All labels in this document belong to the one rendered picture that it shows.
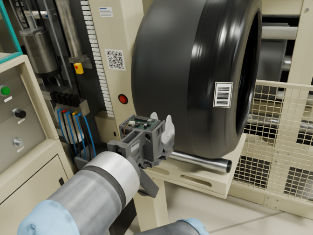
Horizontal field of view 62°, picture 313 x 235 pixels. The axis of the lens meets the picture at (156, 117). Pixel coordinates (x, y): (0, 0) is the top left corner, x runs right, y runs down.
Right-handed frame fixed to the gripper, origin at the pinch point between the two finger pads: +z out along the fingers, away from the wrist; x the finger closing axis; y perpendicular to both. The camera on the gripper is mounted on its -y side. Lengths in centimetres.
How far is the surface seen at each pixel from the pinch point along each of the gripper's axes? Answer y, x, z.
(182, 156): -24.5, 5.4, 22.6
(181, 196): -109, 31, 85
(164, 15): 23.0, 7.8, 15.9
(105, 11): 22.9, 32.6, 24.2
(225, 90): 7.5, -10.5, 9.4
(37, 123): -18, 64, 12
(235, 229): -110, -10, 74
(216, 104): 4.1, -8.8, 8.2
